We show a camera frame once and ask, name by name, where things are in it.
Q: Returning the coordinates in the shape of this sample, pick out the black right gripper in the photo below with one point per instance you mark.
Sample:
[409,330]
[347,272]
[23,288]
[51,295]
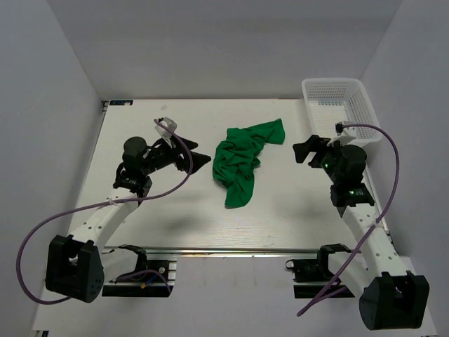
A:
[302,149]

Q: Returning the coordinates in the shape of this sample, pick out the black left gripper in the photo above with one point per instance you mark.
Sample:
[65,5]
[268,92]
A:
[198,161]

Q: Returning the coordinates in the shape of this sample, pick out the green t shirt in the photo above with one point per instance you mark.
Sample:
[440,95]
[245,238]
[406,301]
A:
[236,158]

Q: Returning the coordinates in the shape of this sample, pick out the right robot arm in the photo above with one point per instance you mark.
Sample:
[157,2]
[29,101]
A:
[390,295]

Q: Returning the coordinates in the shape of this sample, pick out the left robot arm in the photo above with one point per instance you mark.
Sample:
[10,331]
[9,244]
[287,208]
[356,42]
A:
[78,266]

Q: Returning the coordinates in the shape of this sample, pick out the white plastic basket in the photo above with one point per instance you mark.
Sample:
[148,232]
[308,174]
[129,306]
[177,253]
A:
[329,101]

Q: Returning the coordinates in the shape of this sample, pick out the blue table label sticker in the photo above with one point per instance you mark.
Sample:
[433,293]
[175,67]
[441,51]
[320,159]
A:
[120,102]

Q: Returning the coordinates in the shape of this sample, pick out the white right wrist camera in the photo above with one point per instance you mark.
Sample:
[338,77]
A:
[346,132]

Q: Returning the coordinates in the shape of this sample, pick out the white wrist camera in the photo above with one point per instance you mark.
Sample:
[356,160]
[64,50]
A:
[165,127]
[346,132]

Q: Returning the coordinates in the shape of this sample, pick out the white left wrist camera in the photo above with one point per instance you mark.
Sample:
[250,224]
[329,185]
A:
[165,127]

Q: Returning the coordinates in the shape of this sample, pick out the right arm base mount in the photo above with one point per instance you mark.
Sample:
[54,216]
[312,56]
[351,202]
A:
[310,273]

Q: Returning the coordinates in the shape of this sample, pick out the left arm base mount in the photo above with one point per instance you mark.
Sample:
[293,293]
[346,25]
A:
[140,277]

